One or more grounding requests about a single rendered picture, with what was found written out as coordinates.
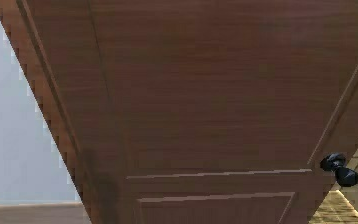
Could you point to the brown wooden room door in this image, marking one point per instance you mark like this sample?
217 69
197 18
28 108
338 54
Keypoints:
200 100

